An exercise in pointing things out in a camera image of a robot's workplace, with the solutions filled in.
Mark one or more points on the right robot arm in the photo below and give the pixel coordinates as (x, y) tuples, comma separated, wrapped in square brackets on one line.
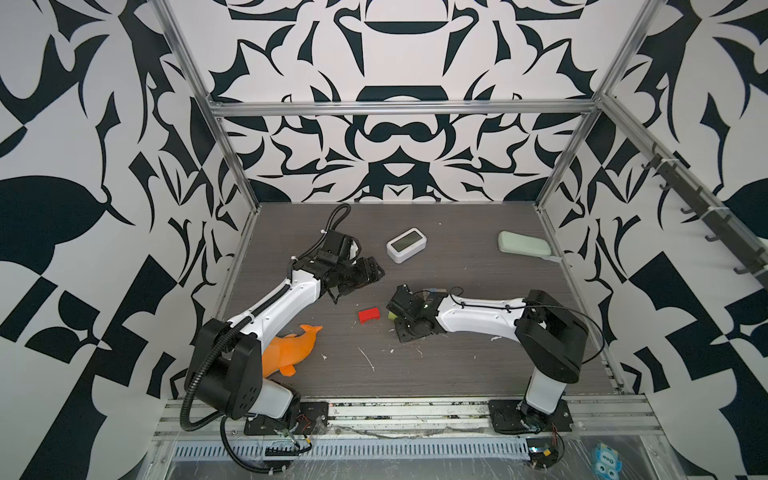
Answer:
[(553, 336)]

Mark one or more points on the pale green case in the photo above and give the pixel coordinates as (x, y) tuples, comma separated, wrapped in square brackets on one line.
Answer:
[(517, 244)]

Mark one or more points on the white slotted cable duct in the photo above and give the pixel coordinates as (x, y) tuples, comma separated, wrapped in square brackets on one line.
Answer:
[(389, 449)]

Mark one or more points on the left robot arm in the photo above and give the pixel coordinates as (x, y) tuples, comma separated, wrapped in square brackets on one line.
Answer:
[(225, 375)]

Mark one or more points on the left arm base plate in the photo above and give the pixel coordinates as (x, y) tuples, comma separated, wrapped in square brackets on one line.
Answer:
[(303, 418)]

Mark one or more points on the orange toy whale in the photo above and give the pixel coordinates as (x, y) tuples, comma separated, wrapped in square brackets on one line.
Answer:
[(284, 353)]

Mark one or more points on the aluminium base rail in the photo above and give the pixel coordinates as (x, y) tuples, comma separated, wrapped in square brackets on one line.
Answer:
[(395, 418)]

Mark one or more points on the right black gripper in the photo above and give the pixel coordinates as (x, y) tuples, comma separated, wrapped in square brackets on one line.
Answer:
[(400, 334)]

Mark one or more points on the blue robot sticker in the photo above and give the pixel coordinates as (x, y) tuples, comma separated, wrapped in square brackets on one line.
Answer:
[(606, 463)]

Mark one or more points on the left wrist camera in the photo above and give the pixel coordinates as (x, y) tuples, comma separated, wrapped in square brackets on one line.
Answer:
[(349, 248)]

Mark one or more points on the white digital clock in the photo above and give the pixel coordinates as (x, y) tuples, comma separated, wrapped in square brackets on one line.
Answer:
[(406, 245)]

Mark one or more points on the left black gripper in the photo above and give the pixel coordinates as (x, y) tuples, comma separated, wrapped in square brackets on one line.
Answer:
[(368, 273)]

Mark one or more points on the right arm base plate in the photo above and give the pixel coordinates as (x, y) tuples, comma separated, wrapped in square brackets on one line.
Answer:
[(516, 417)]

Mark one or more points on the red block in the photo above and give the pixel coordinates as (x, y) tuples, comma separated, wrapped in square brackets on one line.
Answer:
[(369, 314)]

